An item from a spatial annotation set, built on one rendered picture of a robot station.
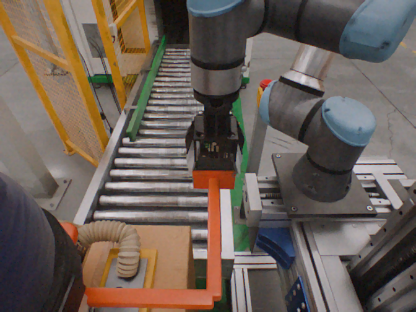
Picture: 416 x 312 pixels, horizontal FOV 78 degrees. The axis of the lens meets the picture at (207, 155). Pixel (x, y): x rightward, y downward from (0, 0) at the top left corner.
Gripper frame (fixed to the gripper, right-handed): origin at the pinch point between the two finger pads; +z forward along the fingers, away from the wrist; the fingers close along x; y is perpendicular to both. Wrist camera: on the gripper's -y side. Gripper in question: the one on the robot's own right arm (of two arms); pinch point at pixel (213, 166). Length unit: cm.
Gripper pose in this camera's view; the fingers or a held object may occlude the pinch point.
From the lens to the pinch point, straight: 54.3
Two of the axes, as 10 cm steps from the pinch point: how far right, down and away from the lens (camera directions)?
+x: 10.0, 0.1, -0.1
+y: -0.1, 6.9, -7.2
